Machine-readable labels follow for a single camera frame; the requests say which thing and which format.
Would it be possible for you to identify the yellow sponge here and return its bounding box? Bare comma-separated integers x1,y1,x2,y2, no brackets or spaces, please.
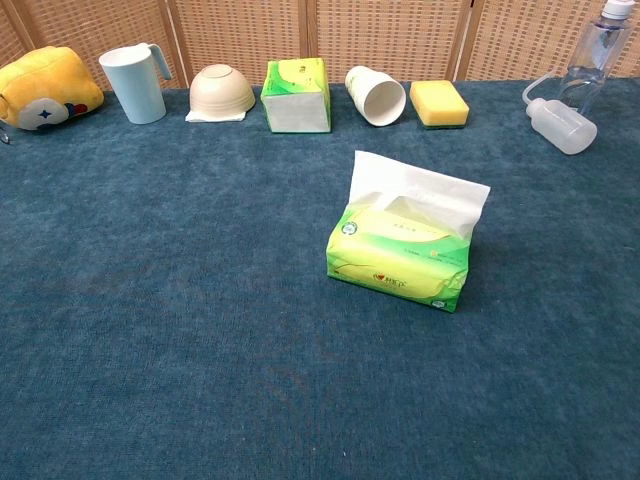
409,79,471,130

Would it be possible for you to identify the blue tablecloth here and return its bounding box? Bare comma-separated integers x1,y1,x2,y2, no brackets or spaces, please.
0,78,640,480

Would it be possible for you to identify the white tissue sheet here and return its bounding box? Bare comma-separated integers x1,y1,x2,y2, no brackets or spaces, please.
348,150,492,236

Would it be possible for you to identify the white paper cup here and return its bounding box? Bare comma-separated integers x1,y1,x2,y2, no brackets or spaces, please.
344,65,407,128

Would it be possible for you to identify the yellow plush toy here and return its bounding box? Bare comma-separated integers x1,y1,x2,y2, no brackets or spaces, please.
0,45,106,132

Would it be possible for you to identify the sealed green tissue pack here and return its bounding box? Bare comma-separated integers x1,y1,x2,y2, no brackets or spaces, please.
260,57,333,135

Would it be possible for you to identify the beige bowl on napkin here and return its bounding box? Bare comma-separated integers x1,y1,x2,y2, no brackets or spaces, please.
185,108,248,124

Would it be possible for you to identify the opened green tissue pack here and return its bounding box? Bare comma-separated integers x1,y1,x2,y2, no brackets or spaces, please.
325,192,474,315

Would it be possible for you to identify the translucent squeeze wash bottle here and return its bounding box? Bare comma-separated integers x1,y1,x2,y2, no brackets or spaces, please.
522,74,599,156

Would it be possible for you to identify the wicker folding screen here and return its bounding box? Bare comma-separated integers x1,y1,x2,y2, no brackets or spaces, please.
0,0,640,94

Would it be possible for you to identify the clear plastic water bottle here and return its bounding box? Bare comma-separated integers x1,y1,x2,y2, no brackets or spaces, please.
557,0,635,114

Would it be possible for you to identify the light blue handled cup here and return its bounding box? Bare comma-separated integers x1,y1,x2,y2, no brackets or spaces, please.
98,42,173,125

